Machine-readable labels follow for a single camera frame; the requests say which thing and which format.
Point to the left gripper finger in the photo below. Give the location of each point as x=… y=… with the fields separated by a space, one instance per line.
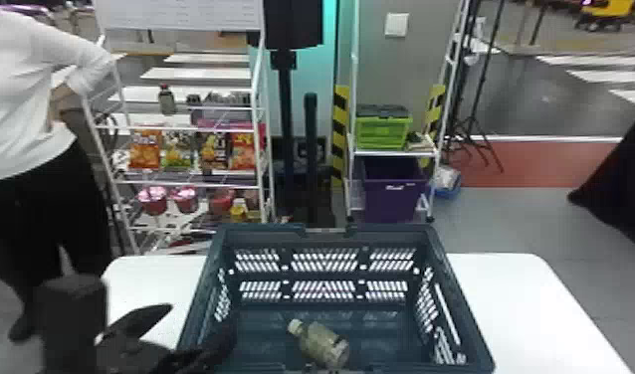
x=140 y=321
x=208 y=352

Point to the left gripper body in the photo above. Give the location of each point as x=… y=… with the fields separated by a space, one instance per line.
x=124 y=359

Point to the clear bottle with white cap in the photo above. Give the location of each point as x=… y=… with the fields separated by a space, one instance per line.
x=322 y=344

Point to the red noodle cup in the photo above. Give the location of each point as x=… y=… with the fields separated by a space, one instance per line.
x=153 y=201
x=186 y=199
x=221 y=202

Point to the yellow bottle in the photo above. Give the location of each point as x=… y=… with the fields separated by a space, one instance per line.
x=238 y=211

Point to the green basket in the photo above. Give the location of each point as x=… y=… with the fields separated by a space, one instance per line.
x=325 y=240

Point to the green snack packet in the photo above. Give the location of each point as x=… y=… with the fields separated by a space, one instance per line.
x=177 y=155

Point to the orange snack packet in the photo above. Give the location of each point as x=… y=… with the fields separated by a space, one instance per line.
x=145 y=151

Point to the yellow snack packet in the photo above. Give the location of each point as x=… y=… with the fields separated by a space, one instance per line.
x=213 y=151

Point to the red snack packet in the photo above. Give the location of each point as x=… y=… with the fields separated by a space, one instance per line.
x=243 y=151

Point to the clear bottle with dark cap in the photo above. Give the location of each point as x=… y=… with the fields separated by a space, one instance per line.
x=166 y=102

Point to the purple crate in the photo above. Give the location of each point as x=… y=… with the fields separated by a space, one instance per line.
x=393 y=193

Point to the person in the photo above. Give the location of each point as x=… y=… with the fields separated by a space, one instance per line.
x=19 y=104

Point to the green crate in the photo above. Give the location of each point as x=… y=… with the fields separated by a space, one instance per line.
x=383 y=130

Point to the white shelf trolley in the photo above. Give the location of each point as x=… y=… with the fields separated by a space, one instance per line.
x=353 y=104

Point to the black tripod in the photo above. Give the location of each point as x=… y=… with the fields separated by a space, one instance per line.
x=477 y=104

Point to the white wall plate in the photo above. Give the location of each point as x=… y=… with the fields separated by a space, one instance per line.
x=396 y=24

